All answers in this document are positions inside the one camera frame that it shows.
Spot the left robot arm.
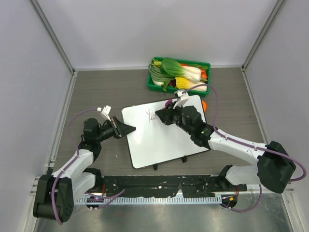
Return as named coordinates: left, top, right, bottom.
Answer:
left=32, top=117, right=136, bottom=224

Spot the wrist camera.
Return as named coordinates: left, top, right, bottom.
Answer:
left=173, top=89, right=189, bottom=109
left=100, top=105, right=111, bottom=121

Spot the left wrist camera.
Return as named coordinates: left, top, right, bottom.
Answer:
left=100, top=105, right=111, bottom=121

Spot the green bok choy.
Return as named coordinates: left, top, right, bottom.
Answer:
left=160, top=57, right=202, bottom=82

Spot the white whiteboard black frame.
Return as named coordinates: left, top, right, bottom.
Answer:
left=121, top=100, right=208, bottom=169

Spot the orange tangerine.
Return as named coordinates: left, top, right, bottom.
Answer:
left=202, top=101, right=207, bottom=113

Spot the green plastic tray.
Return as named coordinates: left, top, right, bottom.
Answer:
left=147, top=57, right=211, bottom=97

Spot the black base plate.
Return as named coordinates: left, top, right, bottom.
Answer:
left=88, top=175, right=247, bottom=198

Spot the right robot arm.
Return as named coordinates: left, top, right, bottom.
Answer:
left=155, top=106, right=296, bottom=193

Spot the yellow bok choy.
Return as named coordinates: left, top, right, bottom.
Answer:
left=175, top=77, right=207, bottom=92

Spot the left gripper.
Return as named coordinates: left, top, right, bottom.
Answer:
left=95, top=116, right=135, bottom=143

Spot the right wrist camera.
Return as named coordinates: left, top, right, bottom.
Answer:
left=173, top=89, right=189, bottom=109

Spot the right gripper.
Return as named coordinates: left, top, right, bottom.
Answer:
left=156, top=101, right=194, bottom=135

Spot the white slotted cable duct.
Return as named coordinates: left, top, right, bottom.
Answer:
left=75, top=195, right=222, bottom=205

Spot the white marker with pink cap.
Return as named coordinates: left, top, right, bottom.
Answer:
left=152, top=99, right=173, bottom=119

